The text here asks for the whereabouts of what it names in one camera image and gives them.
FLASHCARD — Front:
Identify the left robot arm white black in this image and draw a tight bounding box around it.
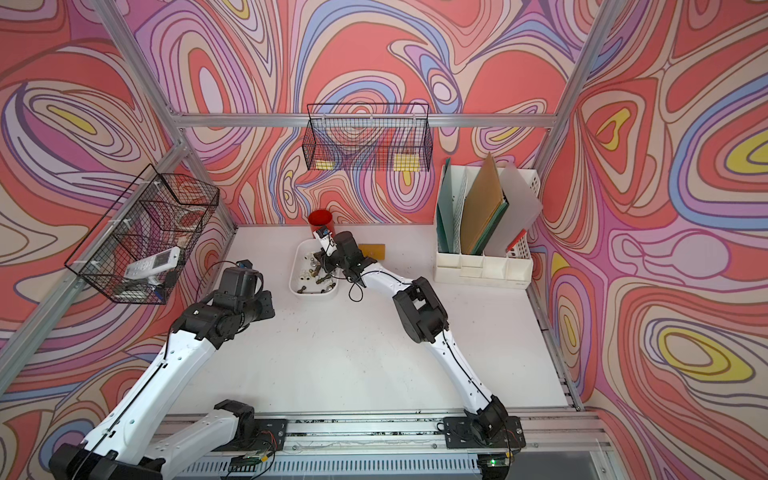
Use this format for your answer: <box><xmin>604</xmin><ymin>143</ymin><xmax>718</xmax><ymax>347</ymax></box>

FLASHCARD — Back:
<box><xmin>49</xmin><ymin>260</ymin><xmax>275</xmax><ymax>479</ymax></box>

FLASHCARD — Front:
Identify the white file organizer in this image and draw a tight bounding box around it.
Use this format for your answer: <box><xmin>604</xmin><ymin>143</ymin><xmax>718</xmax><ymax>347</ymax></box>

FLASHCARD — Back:
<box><xmin>434</xmin><ymin>161</ymin><xmax>534</xmax><ymax>290</ymax></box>

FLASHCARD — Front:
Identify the white remote control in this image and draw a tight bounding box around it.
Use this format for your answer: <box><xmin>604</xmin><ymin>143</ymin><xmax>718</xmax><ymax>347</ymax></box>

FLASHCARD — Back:
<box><xmin>124</xmin><ymin>246</ymin><xmax>181</xmax><ymax>285</ymax></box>

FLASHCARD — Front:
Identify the wire basket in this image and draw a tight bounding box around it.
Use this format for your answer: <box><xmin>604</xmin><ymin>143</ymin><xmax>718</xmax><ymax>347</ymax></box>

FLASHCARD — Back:
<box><xmin>65</xmin><ymin>166</ymin><xmax>220</xmax><ymax>304</ymax></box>
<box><xmin>302</xmin><ymin>101</ymin><xmax>433</xmax><ymax>173</ymax></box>

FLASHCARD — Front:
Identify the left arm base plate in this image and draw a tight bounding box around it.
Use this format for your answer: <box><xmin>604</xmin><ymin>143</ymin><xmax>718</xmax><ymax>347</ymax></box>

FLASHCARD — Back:
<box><xmin>214</xmin><ymin>418</ymin><xmax>288</xmax><ymax>452</ymax></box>

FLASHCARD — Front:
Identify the grey folder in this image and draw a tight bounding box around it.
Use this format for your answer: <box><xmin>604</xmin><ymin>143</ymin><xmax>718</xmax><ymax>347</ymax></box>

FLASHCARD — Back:
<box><xmin>483</xmin><ymin>164</ymin><xmax>543</xmax><ymax>259</ymax></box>

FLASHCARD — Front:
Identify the brown cardboard folder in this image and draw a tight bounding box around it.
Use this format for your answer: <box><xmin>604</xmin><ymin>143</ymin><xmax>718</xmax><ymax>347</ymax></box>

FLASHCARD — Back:
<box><xmin>460</xmin><ymin>154</ymin><xmax>508</xmax><ymax>255</ymax></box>

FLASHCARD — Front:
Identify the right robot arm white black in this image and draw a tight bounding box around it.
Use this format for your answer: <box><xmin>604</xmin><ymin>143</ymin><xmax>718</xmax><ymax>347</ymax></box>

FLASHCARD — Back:
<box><xmin>313</xmin><ymin>227</ymin><xmax>510</xmax><ymax>445</ymax></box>

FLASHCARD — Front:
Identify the yellow sponge in basket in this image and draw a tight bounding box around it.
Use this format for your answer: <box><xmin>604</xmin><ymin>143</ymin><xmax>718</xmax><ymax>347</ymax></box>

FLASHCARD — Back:
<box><xmin>393</xmin><ymin>153</ymin><xmax>420</xmax><ymax>172</ymax></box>

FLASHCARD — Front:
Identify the white storage tray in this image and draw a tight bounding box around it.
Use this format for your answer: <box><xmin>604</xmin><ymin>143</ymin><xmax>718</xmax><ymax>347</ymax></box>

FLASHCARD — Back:
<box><xmin>289</xmin><ymin>240</ymin><xmax>339</xmax><ymax>301</ymax></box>

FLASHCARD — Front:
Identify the back wire basket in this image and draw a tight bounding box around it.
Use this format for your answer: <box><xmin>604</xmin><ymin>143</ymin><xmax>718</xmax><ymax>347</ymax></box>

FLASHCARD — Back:
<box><xmin>302</xmin><ymin>101</ymin><xmax>433</xmax><ymax>173</ymax></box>

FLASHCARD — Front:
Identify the green folder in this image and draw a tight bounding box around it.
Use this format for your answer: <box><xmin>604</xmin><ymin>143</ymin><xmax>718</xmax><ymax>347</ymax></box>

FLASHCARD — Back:
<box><xmin>436</xmin><ymin>158</ymin><xmax>453</xmax><ymax>253</ymax></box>

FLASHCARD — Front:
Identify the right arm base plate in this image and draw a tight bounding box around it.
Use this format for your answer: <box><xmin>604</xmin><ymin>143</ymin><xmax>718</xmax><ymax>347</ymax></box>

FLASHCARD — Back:
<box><xmin>437</xmin><ymin>416</ymin><xmax>527</xmax><ymax>452</ymax></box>

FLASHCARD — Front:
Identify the left wire basket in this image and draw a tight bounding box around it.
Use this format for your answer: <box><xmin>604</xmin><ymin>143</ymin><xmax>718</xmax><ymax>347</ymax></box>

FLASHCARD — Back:
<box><xmin>65</xmin><ymin>166</ymin><xmax>220</xmax><ymax>304</ymax></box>

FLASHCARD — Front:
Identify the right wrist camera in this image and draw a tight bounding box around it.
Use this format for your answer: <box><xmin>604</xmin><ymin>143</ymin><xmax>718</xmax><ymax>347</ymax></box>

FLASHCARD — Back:
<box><xmin>313</xmin><ymin>226</ymin><xmax>337</xmax><ymax>257</ymax></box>

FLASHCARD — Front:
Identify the red cup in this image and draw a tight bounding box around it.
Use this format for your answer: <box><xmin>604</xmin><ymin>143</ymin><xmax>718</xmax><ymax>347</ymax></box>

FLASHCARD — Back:
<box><xmin>307</xmin><ymin>209</ymin><xmax>335</xmax><ymax>238</ymax></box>

